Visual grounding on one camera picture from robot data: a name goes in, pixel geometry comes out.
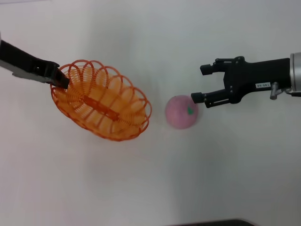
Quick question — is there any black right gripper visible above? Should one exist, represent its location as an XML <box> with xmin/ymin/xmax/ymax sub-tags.
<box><xmin>190</xmin><ymin>56</ymin><xmax>293</xmax><ymax>109</ymax></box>

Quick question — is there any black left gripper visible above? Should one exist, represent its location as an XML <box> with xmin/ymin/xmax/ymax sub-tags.
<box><xmin>0</xmin><ymin>40</ymin><xmax>70</xmax><ymax>89</ymax></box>

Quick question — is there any pink peach with green leaf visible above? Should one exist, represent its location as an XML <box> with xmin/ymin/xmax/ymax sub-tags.
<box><xmin>165</xmin><ymin>94</ymin><xmax>199</xmax><ymax>130</ymax></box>

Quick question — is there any orange woven plastic basket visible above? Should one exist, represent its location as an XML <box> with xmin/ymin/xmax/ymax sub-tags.
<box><xmin>50</xmin><ymin>59</ymin><xmax>152</xmax><ymax>142</ymax></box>

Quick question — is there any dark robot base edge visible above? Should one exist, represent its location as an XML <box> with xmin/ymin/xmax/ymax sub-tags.
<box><xmin>168</xmin><ymin>218</ymin><xmax>256</xmax><ymax>226</ymax></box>

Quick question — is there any silver right gripper cable connector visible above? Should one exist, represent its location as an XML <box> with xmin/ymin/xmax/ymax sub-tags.
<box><xmin>269</xmin><ymin>81</ymin><xmax>301</xmax><ymax>100</ymax></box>

